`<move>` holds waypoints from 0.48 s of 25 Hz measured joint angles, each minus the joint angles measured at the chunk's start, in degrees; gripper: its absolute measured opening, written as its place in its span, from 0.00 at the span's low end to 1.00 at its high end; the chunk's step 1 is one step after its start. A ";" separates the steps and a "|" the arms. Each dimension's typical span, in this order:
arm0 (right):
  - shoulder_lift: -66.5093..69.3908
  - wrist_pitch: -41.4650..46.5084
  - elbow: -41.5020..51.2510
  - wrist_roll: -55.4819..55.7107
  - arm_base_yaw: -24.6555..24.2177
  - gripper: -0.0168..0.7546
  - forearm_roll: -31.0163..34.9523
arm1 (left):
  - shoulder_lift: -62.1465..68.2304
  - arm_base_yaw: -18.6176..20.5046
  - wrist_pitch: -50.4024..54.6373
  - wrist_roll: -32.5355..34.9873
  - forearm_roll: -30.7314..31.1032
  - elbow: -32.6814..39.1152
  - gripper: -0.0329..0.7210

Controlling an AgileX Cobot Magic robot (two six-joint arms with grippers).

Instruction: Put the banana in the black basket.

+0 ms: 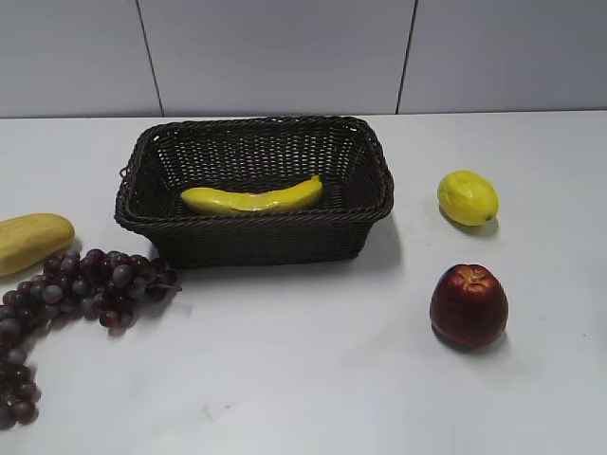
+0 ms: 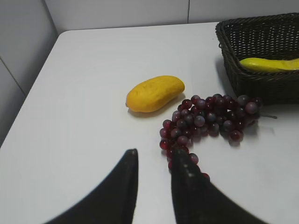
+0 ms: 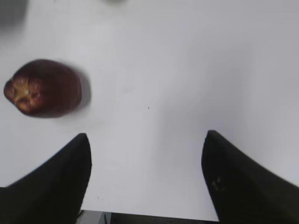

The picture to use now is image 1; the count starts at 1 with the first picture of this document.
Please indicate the yellow banana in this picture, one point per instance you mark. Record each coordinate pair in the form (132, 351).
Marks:
(208, 200)

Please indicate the purple grape bunch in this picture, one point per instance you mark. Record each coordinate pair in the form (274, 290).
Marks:
(104, 287)

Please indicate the dark woven wicker basket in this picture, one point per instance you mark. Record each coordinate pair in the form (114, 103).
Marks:
(256, 155)

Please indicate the yellow oblong squash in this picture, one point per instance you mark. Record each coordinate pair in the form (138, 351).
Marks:
(28, 239)

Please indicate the red apple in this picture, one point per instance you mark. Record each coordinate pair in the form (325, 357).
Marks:
(469, 307)

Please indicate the yellow lemon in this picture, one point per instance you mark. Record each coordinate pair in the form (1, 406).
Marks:
(468, 199)

